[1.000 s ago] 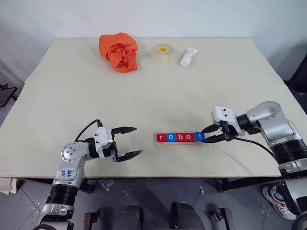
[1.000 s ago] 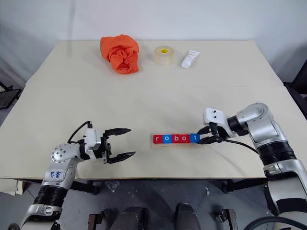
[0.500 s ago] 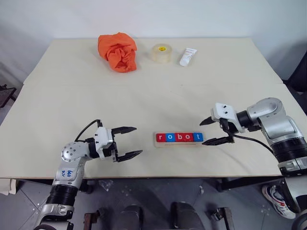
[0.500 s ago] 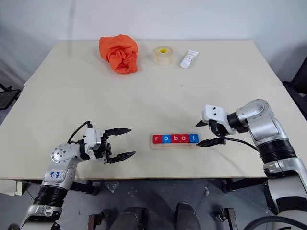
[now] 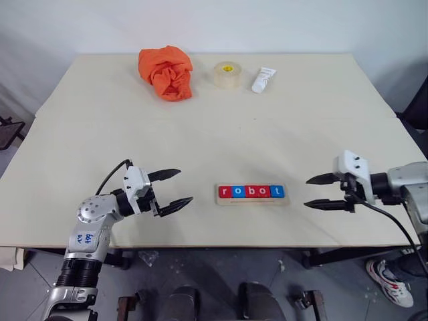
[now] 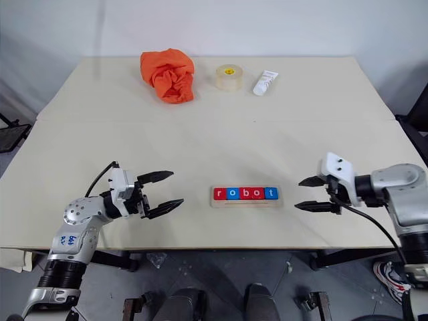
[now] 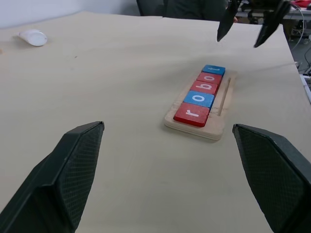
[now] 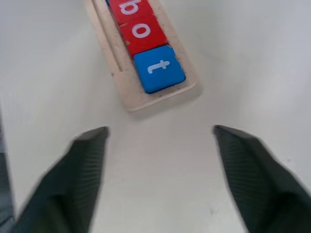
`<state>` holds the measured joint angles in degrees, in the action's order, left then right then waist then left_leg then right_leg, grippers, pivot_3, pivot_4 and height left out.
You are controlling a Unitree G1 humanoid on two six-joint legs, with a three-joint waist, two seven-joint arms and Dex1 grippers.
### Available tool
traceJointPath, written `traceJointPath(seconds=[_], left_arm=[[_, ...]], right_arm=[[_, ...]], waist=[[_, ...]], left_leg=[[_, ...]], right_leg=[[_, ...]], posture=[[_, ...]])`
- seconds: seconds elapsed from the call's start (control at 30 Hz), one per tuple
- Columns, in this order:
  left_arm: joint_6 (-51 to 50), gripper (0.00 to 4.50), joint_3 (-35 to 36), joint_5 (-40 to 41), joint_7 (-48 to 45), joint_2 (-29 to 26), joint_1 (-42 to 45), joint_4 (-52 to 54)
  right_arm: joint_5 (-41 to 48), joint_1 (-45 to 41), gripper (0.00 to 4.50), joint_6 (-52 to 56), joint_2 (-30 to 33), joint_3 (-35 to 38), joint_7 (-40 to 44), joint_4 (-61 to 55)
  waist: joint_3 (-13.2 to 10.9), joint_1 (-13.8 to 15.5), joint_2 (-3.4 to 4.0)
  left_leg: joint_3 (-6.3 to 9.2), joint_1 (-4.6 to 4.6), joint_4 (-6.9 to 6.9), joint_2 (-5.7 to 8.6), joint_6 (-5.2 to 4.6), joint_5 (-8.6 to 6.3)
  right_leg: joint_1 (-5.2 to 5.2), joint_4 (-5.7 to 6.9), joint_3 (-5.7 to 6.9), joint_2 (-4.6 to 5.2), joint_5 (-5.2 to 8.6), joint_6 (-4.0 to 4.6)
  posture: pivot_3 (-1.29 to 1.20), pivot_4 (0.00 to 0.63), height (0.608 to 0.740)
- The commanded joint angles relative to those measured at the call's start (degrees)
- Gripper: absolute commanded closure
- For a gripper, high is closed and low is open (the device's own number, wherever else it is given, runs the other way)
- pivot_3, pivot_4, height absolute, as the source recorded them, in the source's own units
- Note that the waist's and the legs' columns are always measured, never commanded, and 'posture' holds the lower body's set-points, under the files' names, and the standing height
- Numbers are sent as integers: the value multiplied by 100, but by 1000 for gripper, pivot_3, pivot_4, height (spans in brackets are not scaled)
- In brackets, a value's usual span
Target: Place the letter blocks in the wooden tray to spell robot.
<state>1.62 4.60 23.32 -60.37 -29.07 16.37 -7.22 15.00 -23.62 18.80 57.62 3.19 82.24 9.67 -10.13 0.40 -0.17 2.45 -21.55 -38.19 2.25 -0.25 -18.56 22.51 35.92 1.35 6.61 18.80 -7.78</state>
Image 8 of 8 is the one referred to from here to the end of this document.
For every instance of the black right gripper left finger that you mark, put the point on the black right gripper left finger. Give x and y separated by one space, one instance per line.
73 174

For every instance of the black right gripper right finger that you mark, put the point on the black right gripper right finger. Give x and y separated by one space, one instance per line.
257 174

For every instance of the blue letter t block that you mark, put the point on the blue letter t block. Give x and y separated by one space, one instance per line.
167 77

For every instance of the red letter o block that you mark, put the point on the red letter o block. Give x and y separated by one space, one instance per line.
155 40

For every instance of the red letter b block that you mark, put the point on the red letter b block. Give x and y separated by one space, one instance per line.
145 9

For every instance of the light wooden letter tray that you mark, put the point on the light wooden letter tray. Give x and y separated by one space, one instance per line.
126 85

